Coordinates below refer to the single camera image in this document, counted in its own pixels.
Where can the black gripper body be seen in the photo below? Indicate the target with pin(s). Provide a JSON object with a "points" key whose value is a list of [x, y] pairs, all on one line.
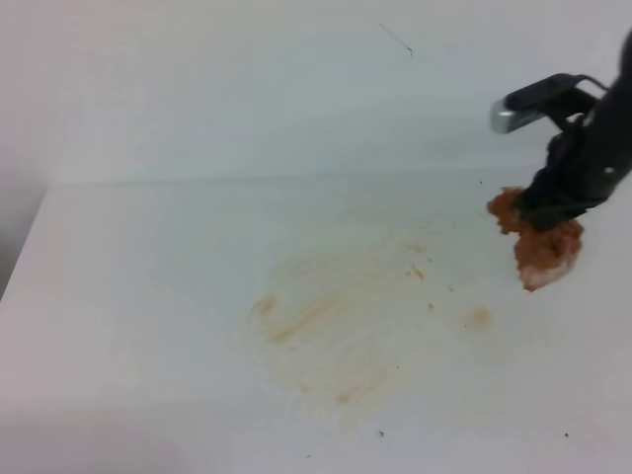
{"points": [[591, 159]]}

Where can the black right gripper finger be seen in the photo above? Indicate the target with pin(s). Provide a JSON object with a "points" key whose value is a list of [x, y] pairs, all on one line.
{"points": [[544, 217]]}

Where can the pink white stained rag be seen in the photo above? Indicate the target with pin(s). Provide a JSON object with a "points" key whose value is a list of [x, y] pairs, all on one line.
{"points": [[541, 257]]}

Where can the brown coffee stain puddle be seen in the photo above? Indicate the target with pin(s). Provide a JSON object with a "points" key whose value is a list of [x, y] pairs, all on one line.
{"points": [[343, 327]]}

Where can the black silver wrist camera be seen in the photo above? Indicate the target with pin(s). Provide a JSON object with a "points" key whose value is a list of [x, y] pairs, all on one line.
{"points": [[557, 98]]}

